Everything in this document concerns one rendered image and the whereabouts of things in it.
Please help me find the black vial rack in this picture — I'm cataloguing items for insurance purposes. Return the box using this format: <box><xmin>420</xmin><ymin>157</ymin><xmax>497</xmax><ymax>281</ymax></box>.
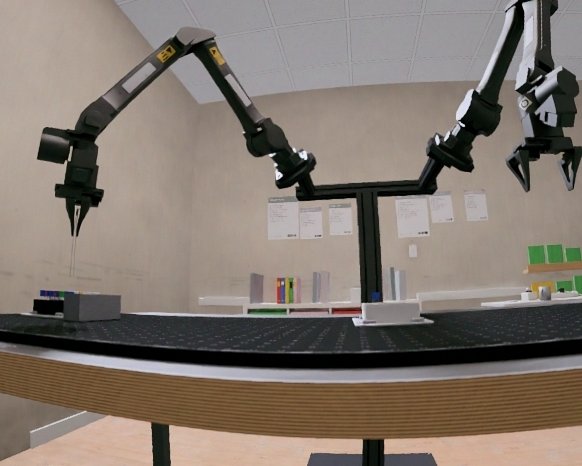
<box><xmin>33</xmin><ymin>299</ymin><xmax>64</xmax><ymax>316</ymax></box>

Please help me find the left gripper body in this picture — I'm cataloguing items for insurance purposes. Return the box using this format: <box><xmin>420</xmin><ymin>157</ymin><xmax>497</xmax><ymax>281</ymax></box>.
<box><xmin>505</xmin><ymin>137</ymin><xmax>582</xmax><ymax>162</ymax></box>

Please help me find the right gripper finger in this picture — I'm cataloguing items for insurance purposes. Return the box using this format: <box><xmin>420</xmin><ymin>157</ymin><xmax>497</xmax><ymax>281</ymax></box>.
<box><xmin>65</xmin><ymin>197</ymin><xmax>76</xmax><ymax>237</ymax></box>
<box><xmin>76</xmin><ymin>199</ymin><xmax>92</xmax><ymax>237</ymax></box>

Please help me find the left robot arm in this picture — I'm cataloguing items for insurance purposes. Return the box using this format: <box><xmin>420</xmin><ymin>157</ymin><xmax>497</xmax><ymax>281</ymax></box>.
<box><xmin>435</xmin><ymin>0</ymin><xmax>579</xmax><ymax>166</ymax></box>

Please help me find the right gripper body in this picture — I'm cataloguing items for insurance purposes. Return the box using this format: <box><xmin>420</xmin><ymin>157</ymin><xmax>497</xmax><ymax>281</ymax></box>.
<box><xmin>54</xmin><ymin>183</ymin><xmax>104</xmax><ymax>208</ymax></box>

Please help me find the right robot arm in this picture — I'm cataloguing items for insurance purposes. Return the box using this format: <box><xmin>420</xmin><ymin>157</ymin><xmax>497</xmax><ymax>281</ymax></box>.
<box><xmin>37</xmin><ymin>26</ymin><xmax>310</xmax><ymax>188</ymax></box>

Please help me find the white rectangular tube rack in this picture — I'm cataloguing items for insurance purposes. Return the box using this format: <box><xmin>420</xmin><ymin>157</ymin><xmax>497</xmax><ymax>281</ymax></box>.
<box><xmin>362</xmin><ymin>301</ymin><xmax>420</xmax><ymax>323</ymax></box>

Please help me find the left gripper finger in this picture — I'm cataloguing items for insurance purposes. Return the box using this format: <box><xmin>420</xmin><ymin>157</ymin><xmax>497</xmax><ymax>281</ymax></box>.
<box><xmin>557</xmin><ymin>149</ymin><xmax>582</xmax><ymax>191</ymax></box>
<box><xmin>506</xmin><ymin>150</ymin><xmax>530</xmax><ymax>192</ymax></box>

